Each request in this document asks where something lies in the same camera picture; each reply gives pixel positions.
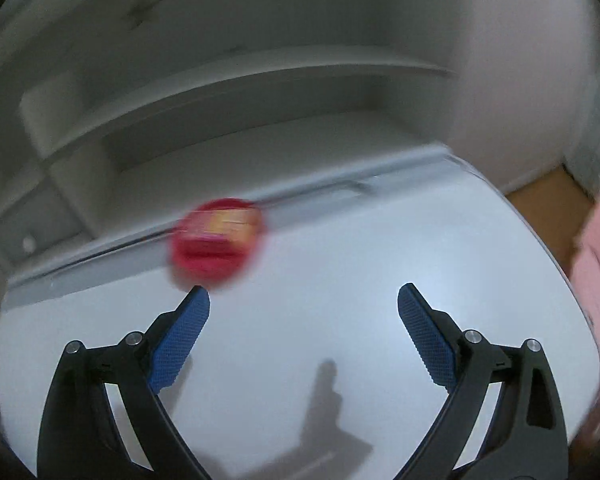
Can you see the white shelf unit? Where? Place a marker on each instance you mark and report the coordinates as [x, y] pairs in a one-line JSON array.
[[180, 90]]

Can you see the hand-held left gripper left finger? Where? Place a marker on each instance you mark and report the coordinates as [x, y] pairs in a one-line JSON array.
[[177, 345]]

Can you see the white desk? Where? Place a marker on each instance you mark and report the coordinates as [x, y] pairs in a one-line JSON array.
[[330, 260]]

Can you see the red round snack packet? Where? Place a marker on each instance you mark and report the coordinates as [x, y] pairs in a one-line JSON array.
[[215, 250]]

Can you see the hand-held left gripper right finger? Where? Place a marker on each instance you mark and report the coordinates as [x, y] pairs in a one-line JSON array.
[[427, 342]]

